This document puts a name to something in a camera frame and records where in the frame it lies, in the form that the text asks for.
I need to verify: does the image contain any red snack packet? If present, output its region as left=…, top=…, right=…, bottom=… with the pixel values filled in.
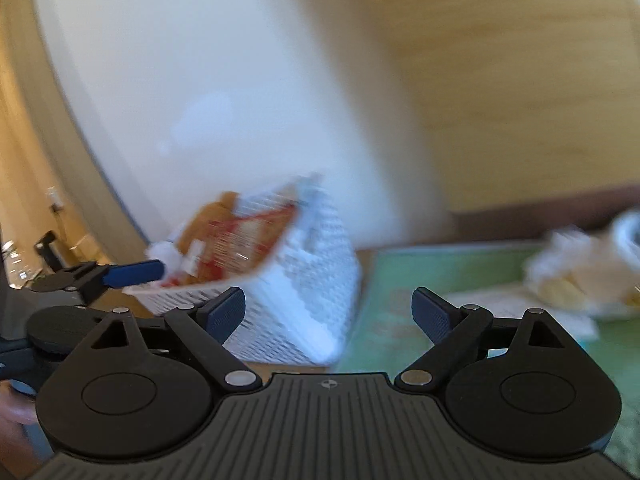
left=175, top=202, right=297, bottom=285

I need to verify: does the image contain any person hand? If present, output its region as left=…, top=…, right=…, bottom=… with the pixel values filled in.
left=1, top=382, right=40, bottom=479

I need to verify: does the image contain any green table mat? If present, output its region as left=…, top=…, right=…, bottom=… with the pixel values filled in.
left=332, top=240, right=639, bottom=476

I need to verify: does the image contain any white paper envelope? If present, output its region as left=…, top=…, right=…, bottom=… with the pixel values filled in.
left=441, top=286, right=601, bottom=346

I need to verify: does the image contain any white perforated plastic basket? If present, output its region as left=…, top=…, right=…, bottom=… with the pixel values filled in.
left=124, top=174, right=361, bottom=366

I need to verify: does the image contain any white grey cloth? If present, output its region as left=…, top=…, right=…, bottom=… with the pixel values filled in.
left=524, top=209, right=639, bottom=318

